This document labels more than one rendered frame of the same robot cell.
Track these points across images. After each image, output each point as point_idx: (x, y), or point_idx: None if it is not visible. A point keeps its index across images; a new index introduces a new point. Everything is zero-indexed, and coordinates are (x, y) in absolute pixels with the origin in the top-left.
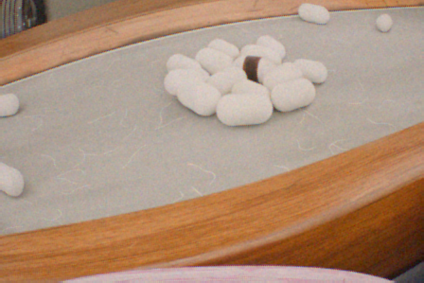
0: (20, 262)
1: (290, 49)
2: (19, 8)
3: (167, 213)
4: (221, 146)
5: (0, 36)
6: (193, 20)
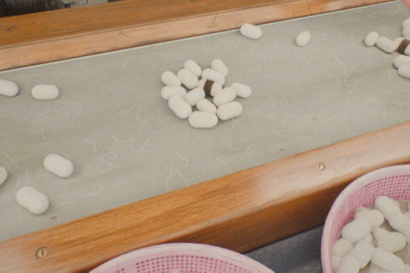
0: (78, 246)
1: (230, 65)
2: None
3: (166, 199)
4: (190, 141)
5: None
6: (175, 32)
